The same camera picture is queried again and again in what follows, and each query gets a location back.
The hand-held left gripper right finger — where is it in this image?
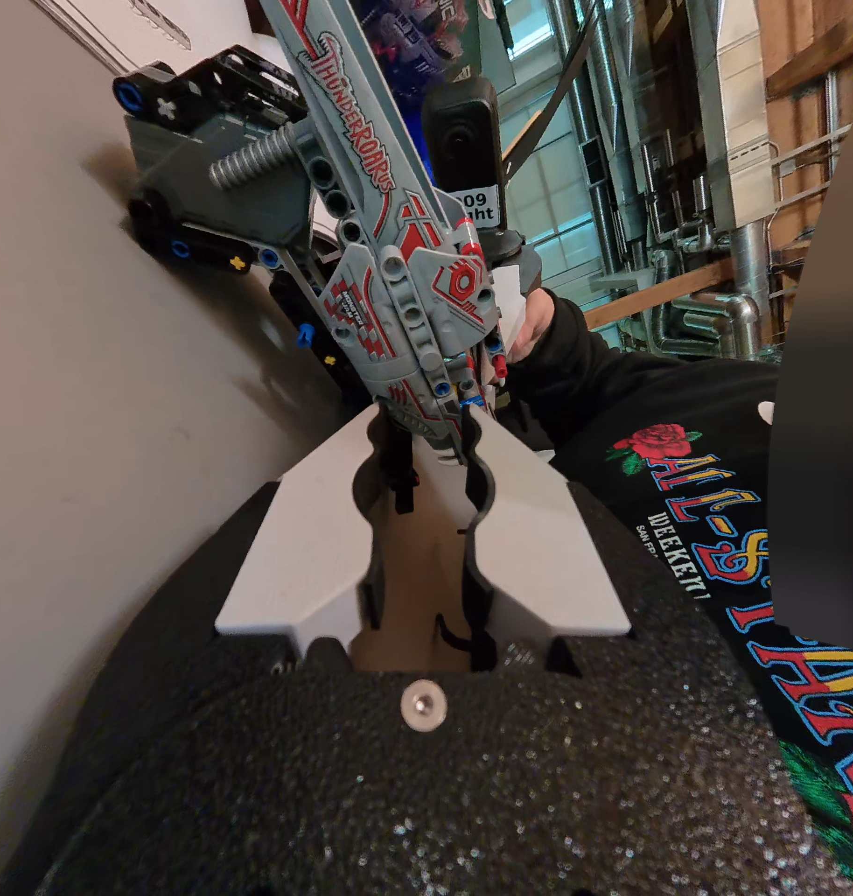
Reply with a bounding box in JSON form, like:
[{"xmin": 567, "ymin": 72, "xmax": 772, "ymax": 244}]
[{"xmin": 461, "ymin": 408, "xmax": 633, "ymax": 641}]

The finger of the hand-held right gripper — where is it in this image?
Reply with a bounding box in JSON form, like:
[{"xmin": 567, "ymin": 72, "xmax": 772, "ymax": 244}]
[{"xmin": 493, "ymin": 265, "xmax": 532, "ymax": 354}]

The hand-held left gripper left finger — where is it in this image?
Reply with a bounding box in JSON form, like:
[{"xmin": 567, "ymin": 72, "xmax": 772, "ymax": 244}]
[{"xmin": 214, "ymin": 405, "xmax": 387, "ymax": 660}]

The grey red toy brick model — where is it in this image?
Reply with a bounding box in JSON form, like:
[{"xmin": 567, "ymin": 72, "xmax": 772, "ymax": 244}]
[{"xmin": 208, "ymin": 0, "xmax": 511, "ymax": 469}]

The black toy brick chassis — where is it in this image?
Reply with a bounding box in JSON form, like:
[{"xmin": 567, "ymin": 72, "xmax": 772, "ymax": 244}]
[{"xmin": 112, "ymin": 44, "xmax": 427, "ymax": 513}]

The person's right forearm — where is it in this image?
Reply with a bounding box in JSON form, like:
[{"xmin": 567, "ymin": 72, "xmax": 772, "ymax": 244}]
[{"xmin": 507, "ymin": 288, "xmax": 679, "ymax": 456}]

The silver duct elbow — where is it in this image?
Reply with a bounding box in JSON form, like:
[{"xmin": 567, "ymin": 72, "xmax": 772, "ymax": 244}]
[{"xmin": 650, "ymin": 293, "xmax": 762, "ymax": 359}]

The person's right hand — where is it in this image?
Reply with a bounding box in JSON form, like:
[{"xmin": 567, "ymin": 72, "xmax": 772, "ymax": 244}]
[{"xmin": 509, "ymin": 289, "xmax": 562, "ymax": 349}]

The black toy set box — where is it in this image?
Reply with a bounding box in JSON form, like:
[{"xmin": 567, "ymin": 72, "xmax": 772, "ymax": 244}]
[{"xmin": 353, "ymin": 0, "xmax": 517, "ymax": 95}]

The wooden beam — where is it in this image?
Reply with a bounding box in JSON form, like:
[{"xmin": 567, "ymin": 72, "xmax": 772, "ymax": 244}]
[{"xmin": 584, "ymin": 259, "xmax": 732, "ymax": 330}]

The black printed sweatshirt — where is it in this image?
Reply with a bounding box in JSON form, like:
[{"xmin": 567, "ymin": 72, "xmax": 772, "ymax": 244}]
[{"xmin": 549, "ymin": 357, "xmax": 853, "ymax": 884}]

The white building instruction booklet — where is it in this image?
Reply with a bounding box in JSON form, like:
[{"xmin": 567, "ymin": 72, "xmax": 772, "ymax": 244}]
[{"xmin": 29, "ymin": 0, "xmax": 277, "ymax": 79}]

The thin silver duct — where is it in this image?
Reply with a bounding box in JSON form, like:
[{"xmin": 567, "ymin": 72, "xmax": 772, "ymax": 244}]
[{"xmin": 549, "ymin": 0, "xmax": 627, "ymax": 277}]

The black strap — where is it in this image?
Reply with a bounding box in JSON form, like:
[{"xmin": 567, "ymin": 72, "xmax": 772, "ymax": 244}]
[{"xmin": 503, "ymin": 0, "xmax": 604, "ymax": 176}]

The large silver ventilation duct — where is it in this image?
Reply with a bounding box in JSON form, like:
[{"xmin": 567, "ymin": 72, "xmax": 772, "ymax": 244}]
[{"xmin": 685, "ymin": 0, "xmax": 774, "ymax": 365}]

